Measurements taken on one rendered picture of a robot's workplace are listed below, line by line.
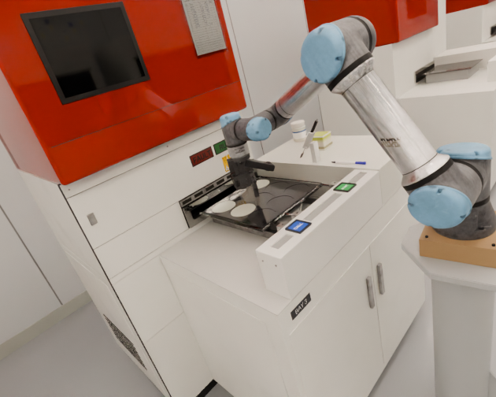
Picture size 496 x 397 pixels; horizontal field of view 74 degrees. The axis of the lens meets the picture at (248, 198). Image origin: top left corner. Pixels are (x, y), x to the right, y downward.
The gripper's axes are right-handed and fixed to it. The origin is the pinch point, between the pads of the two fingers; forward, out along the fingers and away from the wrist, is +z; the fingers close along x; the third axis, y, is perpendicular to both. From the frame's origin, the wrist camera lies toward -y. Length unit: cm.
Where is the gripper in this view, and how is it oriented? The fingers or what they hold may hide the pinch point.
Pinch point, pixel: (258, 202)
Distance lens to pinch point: 128.8
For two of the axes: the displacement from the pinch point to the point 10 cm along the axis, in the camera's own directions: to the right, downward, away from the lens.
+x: 2.1, 3.5, -9.1
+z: 2.5, 8.8, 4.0
